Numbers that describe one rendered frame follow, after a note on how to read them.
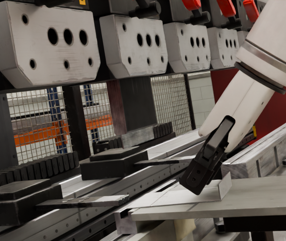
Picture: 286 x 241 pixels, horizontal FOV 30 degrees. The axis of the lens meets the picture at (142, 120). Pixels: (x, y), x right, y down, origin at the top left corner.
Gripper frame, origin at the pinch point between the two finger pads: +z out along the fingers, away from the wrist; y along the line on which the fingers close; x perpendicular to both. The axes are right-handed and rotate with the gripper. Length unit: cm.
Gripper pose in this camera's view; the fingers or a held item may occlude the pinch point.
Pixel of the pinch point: (200, 173)
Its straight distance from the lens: 73.5
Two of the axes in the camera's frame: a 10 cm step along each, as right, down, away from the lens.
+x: 8.2, 5.3, -2.2
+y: -3.2, 1.0, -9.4
